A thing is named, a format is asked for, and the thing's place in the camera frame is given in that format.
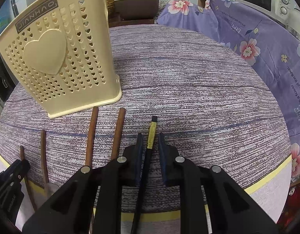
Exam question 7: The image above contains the black chopstick gold band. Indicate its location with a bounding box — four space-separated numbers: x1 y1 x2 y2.
130 116 157 234

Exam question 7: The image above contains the water dispenser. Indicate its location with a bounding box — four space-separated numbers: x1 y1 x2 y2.
0 55 16 103

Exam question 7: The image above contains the purple striped tablecloth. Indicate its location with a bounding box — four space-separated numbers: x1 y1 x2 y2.
17 24 290 233

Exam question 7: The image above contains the cream plastic utensil holder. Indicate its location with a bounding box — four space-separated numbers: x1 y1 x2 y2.
0 0 122 118

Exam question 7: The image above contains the purple floral cloth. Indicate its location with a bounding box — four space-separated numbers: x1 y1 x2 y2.
157 0 300 178

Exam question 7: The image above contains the blue water jug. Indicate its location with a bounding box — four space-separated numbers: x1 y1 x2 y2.
0 0 12 34

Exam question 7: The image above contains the brown white rice cooker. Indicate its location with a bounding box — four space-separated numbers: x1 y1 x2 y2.
114 0 159 21

